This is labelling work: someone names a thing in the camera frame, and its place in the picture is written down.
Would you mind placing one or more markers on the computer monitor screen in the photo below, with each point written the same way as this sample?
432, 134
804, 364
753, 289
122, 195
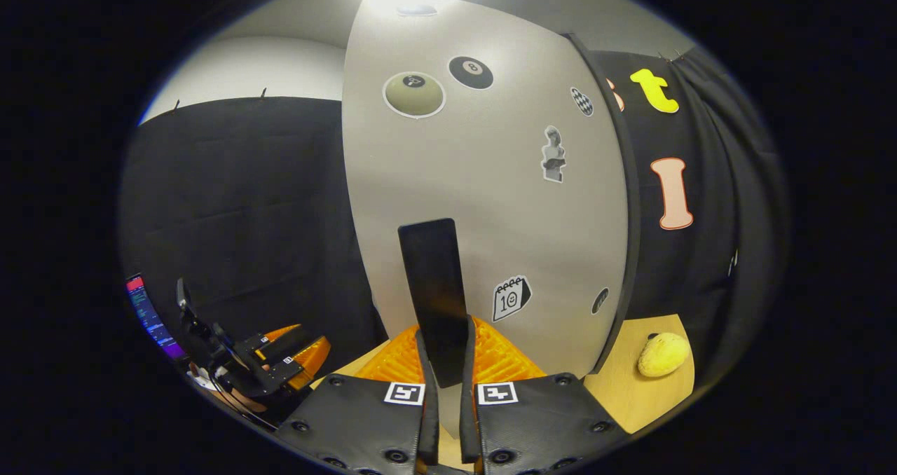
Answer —
151, 317

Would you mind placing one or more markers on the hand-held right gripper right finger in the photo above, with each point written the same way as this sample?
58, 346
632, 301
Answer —
546, 419

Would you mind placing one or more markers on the black backdrop cloth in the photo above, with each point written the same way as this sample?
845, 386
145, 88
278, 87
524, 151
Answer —
245, 202

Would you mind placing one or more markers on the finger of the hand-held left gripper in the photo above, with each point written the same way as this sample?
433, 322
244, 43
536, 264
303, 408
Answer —
301, 363
284, 340

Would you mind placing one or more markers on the yellow plush toy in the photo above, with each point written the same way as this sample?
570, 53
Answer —
663, 354

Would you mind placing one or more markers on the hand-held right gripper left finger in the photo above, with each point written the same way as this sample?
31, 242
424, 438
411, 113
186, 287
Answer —
350, 419

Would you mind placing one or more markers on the grey cabinet door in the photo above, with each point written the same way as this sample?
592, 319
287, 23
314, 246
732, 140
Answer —
490, 209

